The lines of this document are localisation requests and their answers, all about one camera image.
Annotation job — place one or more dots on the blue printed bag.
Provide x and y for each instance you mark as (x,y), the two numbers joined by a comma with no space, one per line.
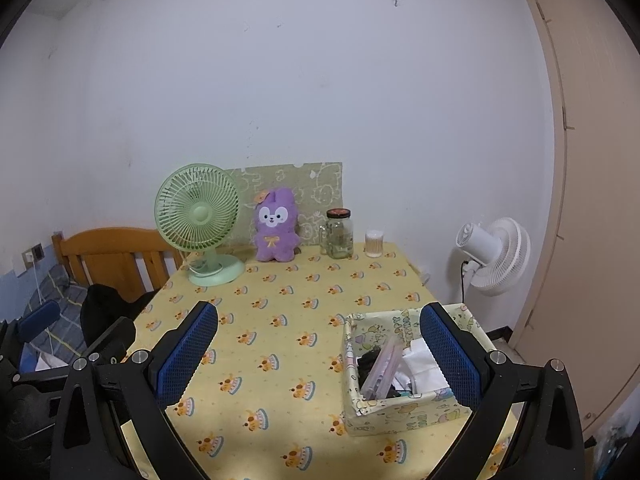
(617,435)

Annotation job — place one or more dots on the white wall outlet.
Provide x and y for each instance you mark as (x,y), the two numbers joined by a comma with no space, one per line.
(28,259)

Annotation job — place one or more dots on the green desk fan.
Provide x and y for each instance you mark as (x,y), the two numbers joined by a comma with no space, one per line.
(197,212)

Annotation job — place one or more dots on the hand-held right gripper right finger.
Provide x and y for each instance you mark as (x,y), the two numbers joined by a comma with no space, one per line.
(450,360)

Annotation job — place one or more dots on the small glass mug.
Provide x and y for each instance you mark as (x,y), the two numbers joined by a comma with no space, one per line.
(324,240)

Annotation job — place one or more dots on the white standing fan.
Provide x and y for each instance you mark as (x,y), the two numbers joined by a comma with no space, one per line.
(500,255)

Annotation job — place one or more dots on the beige door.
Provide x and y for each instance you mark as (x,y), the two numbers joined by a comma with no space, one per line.
(595,210)

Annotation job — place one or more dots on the glass jar with dark lid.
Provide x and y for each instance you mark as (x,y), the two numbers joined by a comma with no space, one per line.
(340,237)

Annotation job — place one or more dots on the cartoon printed storage box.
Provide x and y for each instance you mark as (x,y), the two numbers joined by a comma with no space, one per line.
(400,417)

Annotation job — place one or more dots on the yellow printed tablecloth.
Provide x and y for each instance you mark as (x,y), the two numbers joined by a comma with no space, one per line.
(300,320)

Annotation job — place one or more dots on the blue plaid bedding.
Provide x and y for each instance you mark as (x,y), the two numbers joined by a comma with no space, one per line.
(55,285)

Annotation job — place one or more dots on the white tissue bundle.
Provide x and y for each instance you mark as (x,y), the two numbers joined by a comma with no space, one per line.
(420,365)

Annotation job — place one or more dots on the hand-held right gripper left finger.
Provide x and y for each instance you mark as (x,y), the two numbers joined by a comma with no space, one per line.
(187,355)

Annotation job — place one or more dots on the purple plush rabbit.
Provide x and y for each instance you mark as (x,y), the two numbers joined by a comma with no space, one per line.
(275,230)

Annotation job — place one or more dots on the green printed board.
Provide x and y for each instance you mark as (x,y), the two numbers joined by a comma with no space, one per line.
(320,180)

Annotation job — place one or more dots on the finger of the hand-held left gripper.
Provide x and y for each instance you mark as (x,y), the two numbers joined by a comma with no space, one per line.
(37,317)
(112,337)

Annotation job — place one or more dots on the dark wall switch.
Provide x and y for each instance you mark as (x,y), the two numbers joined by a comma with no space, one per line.
(37,249)

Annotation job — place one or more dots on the black fluffy cloth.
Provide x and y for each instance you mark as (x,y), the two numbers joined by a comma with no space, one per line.
(369,360)

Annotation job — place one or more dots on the cotton swab container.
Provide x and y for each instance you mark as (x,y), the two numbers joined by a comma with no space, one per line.
(374,245)

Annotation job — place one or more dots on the pink tissue pack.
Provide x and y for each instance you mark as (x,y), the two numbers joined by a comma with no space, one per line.
(382,372)

